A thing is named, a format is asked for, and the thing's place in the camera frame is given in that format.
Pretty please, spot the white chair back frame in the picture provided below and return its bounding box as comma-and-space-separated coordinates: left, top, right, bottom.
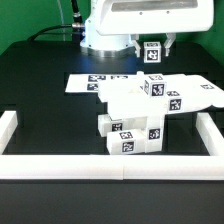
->
98, 74, 224, 120

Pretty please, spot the white right fence bar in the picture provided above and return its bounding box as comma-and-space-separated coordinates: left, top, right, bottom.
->
196, 113, 224, 156

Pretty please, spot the white fence bar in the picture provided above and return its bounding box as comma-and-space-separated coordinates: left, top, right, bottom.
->
196, 113, 224, 156
0, 111, 18, 155
0, 155, 224, 180

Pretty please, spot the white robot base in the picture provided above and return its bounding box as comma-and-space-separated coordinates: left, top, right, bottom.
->
80, 0, 135, 58

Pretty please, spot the white front fence bar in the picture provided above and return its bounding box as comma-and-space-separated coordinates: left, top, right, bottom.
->
0, 155, 224, 180

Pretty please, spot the white marker sheet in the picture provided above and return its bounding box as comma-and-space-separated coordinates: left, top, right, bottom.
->
65, 74, 143, 93

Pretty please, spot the white left fence bar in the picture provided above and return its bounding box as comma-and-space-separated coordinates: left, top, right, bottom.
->
0, 111, 18, 155

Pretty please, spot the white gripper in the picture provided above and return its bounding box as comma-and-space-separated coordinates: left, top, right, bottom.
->
95, 0, 214, 58

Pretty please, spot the black cable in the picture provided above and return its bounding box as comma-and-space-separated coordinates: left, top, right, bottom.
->
26, 0, 87, 42

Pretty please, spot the small white tagged cube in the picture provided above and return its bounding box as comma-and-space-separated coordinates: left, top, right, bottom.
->
144, 42, 161, 63

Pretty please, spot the white chair seat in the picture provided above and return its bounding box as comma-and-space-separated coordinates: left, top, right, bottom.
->
145, 115, 165, 153

